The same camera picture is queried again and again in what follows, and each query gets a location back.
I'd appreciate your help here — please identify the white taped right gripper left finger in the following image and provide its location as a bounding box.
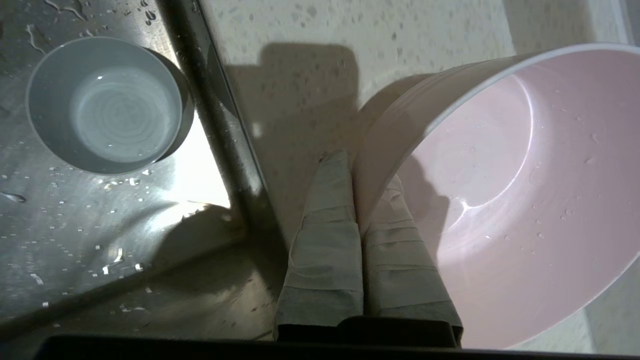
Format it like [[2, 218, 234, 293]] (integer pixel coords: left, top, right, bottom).
[[274, 149, 365, 342]]

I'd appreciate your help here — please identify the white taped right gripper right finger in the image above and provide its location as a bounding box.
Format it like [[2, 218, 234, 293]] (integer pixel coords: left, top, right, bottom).
[[362, 172, 464, 347]]

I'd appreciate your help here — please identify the light blue bowl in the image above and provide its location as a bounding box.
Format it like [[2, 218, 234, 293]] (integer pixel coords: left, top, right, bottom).
[[26, 36, 196, 176]]

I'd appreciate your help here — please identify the pink bowl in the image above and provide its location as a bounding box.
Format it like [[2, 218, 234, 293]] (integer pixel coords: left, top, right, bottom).
[[351, 42, 640, 351]]

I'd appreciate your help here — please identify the stainless steel sink basin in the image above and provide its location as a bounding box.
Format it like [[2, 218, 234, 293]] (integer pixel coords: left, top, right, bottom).
[[0, 0, 286, 343]]

